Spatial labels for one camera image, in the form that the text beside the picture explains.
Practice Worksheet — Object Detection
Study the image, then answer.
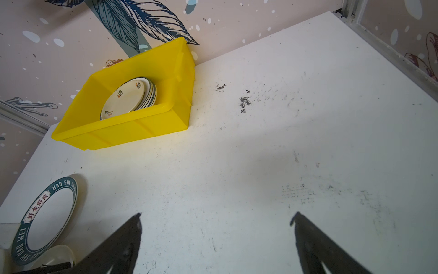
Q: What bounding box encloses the yellow plastic bin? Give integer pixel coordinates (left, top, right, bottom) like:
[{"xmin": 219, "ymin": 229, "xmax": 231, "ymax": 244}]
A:
[{"xmin": 51, "ymin": 38, "xmax": 195, "ymax": 150}]

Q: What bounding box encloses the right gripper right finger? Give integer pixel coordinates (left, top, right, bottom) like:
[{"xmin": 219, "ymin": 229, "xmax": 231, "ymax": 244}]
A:
[{"xmin": 290, "ymin": 212, "xmax": 369, "ymax": 274}]

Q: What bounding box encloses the aluminium frame post right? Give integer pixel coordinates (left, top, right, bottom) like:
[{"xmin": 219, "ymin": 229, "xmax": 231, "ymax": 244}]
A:
[{"xmin": 333, "ymin": 1, "xmax": 438, "ymax": 100}]

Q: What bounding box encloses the large green rim lettered plate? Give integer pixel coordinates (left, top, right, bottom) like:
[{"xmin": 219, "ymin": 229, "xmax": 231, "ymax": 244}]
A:
[{"xmin": 10, "ymin": 177, "xmax": 78, "ymax": 266}]

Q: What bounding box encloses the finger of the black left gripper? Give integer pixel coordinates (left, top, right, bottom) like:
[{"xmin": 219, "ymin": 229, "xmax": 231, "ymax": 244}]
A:
[{"xmin": 13, "ymin": 262, "xmax": 73, "ymax": 274}]

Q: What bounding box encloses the aluminium frame post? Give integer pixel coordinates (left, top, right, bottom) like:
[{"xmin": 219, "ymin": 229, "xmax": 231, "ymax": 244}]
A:
[
  {"xmin": 1, "ymin": 100, "xmax": 50, "ymax": 137},
  {"xmin": 333, "ymin": 1, "xmax": 438, "ymax": 100}
]

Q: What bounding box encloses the white plate flower emblem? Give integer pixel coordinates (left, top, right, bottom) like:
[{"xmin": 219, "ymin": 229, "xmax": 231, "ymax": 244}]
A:
[{"xmin": 137, "ymin": 78, "xmax": 157, "ymax": 110}]

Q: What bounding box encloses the aluminium frame post left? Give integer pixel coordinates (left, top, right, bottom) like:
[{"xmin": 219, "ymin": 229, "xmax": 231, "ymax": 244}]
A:
[{"xmin": 1, "ymin": 100, "xmax": 50, "ymax": 137}]

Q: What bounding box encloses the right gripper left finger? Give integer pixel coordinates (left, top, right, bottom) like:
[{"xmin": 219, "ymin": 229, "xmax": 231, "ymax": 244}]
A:
[{"xmin": 68, "ymin": 213, "xmax": 142, "ymax": 274}]

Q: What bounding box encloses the cream plate with characters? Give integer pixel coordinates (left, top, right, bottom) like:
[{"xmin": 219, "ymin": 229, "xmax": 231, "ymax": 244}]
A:
[{"xmin": 100, "ymin": 77, "xmax": 152, "ymax": 121}]

